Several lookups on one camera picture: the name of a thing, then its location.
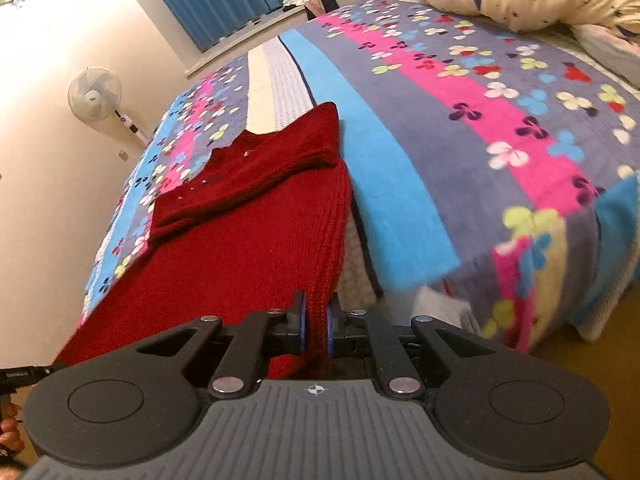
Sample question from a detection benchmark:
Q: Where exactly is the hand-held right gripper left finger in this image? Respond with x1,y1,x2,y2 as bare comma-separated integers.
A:
134,289,307,397

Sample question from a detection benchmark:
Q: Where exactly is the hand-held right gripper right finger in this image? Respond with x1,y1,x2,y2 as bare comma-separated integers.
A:
325,293,494,398

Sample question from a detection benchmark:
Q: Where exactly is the red knit cardigan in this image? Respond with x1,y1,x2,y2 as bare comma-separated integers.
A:
52,101,354,382

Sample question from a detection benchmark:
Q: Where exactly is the person's left hand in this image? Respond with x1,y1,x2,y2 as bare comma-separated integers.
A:
0,402,27,468

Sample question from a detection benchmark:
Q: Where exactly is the white bed sheet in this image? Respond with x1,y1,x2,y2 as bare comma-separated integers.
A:
414,287,484,335

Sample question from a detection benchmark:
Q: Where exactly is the floral striped blanket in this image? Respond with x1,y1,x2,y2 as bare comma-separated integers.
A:
81,0,640,357

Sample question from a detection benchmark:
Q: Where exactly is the white window sill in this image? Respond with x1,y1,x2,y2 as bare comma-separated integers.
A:
184,0,383,79

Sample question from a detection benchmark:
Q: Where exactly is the white standing fan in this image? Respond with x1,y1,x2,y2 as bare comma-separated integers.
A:
67,66,151,149

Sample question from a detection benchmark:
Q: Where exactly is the dark and pink bag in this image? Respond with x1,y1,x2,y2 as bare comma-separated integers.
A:
303,0,342,19

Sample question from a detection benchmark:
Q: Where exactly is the pale quilt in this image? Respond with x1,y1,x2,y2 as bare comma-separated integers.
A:
569,21,640,87

